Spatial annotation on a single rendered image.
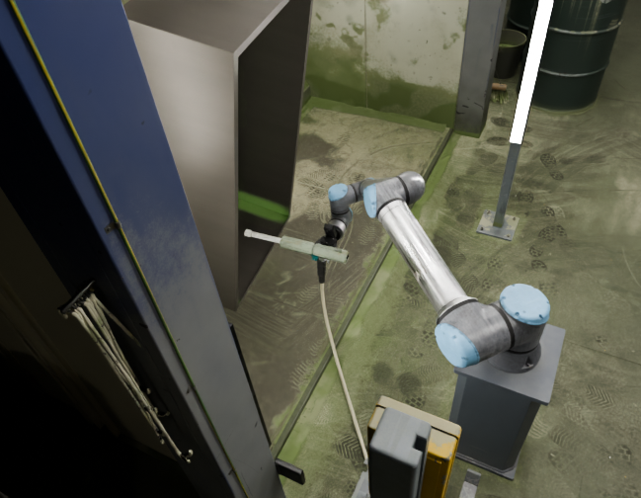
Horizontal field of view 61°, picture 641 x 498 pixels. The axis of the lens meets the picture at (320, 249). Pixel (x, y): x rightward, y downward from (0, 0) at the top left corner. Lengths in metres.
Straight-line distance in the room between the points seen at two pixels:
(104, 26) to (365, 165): 2.96
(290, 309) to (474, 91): 1.89
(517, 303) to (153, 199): 1.20
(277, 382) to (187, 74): 1.51
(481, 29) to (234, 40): 2.30
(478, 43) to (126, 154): 3.01
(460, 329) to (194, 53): 1.07
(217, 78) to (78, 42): 0.82
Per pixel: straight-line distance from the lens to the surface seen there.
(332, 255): 2.34
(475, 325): 1.71
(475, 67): 3.71
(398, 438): 0.68
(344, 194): 2.52
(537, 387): 1.94
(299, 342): 2.69
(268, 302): 2.86
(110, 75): 0.79
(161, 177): 0.89
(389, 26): 3.77
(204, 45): 1.50
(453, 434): 0.79
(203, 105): 1.61
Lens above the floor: 2.26
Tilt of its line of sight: 46 degrees down
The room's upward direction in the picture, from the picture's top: 6 degrees counter-clockwise
